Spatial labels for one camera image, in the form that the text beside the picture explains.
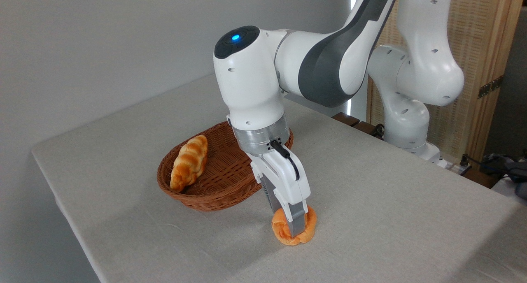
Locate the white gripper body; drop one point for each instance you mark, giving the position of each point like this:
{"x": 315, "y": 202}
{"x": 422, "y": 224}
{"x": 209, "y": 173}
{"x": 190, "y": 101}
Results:
{"x": 288, "y": 180}

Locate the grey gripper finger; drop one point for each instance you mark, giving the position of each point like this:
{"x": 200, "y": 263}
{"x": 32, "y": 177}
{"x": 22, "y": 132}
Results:
{"x": 297, "y": 219}
{"x": 271, "y": 198}

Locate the round knotted bread roll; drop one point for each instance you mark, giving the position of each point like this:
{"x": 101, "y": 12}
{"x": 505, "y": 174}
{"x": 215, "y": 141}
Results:
{"x": 283, "y": 233}

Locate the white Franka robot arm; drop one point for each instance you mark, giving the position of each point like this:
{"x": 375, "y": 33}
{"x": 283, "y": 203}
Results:
{"x": 251, "y": 81}

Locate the brown oval wicker basket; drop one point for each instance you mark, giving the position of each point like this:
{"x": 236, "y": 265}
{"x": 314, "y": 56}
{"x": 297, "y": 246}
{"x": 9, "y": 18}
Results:
{"x": 222, "y": 180}

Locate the long braided bread loaf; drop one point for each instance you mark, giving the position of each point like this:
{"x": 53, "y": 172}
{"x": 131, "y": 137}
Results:
{"x": 188, "y": 163}

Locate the dark brown wooden block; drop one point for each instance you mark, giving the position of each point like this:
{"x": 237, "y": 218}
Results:
{"x": 366, "y": 128}
{"x": 346, "y": 119}

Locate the white power strip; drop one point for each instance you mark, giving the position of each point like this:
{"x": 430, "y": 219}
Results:
{"x": 458, "y": 167}

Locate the brass screen hinge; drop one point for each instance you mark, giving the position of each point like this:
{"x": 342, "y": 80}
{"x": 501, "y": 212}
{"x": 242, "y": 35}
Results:
{"x": 490, "y": 86}

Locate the dark grey bag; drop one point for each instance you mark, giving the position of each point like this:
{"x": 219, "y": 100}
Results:
{"x": 520, "y": 180}

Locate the wooden woven folding screen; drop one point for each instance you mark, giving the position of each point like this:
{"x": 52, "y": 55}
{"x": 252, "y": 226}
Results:
{"x": 481, "y": 28}

